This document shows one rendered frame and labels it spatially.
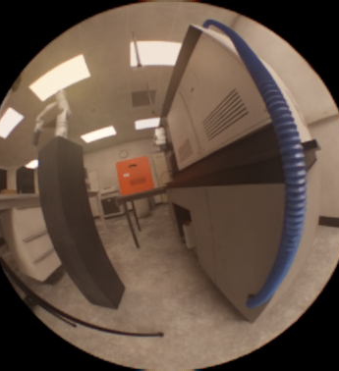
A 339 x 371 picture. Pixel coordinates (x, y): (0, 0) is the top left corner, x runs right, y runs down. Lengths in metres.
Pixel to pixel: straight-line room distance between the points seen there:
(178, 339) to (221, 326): 0.22
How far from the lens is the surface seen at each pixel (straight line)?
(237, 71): 0.40
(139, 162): 1.45
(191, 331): 0.75
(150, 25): 2.12
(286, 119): 0.16
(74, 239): 0.65
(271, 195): 0.25
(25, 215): 1.21
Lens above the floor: 0.72
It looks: 1 degrees down
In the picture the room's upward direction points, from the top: 13 degrees counter-clockwise
